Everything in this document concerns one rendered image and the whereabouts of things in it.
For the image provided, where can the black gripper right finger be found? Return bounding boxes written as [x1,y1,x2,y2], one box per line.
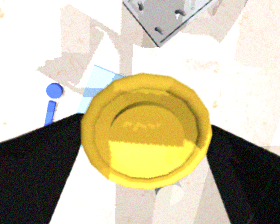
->
[206,124,280,224]

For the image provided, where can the yellow plate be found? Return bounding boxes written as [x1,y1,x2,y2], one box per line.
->
[81,72,212,189]

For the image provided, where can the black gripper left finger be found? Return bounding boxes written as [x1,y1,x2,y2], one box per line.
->
[0,113,84,224]

